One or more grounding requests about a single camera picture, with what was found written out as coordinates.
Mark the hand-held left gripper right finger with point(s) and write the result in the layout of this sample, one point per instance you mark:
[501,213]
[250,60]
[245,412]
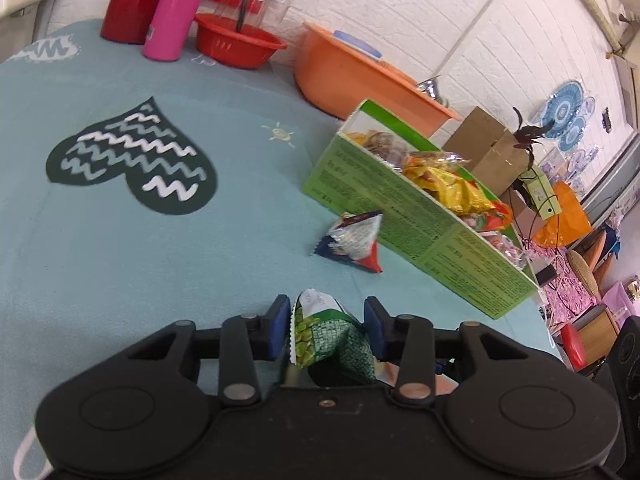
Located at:
[376,327]

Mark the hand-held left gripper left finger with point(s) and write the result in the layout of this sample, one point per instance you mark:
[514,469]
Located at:
[277,327]

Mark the green pea snack packet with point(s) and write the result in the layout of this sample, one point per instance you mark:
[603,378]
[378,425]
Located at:
[330,340]

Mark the green cardboard box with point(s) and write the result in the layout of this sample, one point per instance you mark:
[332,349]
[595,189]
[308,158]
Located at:
[400,210]

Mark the wooden cabinet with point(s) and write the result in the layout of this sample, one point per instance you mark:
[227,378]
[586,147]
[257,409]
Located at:
[597,335]

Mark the purple box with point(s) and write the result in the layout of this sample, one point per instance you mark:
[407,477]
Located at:
[620,300]

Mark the blue red white snack packet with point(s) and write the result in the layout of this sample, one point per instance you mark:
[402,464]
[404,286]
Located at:
[350,240]

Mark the patterned bed cloth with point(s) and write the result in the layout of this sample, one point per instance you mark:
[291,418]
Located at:
[570,285]

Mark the woven cushion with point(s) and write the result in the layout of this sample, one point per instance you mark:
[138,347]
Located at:
[582,272]

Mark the long yellow snack packet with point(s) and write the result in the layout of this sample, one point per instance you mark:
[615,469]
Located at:
[450,190]

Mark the orange bag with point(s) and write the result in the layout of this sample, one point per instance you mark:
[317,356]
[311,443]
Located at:
[570,215]

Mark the clear packet brown pastry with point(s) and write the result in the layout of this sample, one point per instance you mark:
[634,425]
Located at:
[387,147]

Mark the small cardboard box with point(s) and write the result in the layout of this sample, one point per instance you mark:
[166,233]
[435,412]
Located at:
[522,215]

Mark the large cardboard box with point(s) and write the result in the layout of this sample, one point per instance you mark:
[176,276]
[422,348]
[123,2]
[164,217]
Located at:
[480,150]

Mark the yellow-green box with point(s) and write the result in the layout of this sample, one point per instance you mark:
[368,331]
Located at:
[540,195]

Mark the dark purple plant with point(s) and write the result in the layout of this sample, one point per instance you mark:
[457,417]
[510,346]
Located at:
[527,137]

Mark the steel bowl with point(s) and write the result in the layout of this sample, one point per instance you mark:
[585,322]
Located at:
[430,90]

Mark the orange plastic tub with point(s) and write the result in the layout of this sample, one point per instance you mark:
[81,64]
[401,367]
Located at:
[350,80]

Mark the red plastic basin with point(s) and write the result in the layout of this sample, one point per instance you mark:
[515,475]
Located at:
[235,47]

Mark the blue plate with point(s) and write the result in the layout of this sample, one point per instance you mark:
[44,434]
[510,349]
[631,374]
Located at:
[357,42]

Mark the pink bottle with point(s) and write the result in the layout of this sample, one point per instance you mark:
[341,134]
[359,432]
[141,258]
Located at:
[170,20]

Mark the red thermos jug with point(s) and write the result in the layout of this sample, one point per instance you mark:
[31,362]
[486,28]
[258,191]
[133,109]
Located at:
[132,5]

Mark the blue mandala wall decoration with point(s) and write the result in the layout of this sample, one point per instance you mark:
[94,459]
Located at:
[562,110]

